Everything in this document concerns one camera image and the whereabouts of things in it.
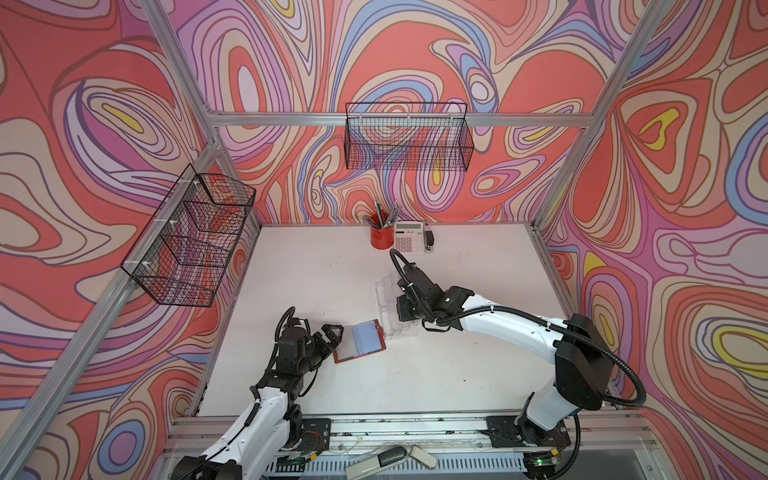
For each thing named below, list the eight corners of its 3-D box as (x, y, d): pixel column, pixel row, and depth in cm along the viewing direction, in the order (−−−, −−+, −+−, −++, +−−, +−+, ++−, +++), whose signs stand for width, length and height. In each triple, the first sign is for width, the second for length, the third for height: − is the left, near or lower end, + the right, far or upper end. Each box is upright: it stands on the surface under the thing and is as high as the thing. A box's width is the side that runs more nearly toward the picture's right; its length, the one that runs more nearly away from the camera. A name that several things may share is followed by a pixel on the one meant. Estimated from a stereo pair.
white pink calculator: (394, 254, 112) (394, 250, 110) (394, 225, 122) (394, 221, 120) (425, 254, 112) (426, 250, 110) (422, 225, 122) (423, 221, 120)
